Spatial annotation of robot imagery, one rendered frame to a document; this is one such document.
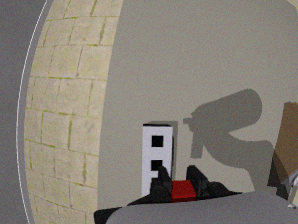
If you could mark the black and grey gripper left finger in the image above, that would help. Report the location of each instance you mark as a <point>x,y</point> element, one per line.
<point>158,194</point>

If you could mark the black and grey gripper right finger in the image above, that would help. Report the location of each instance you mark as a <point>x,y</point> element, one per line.
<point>205,189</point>

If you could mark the white block with square holes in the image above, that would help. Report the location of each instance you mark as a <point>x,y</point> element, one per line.
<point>159,154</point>

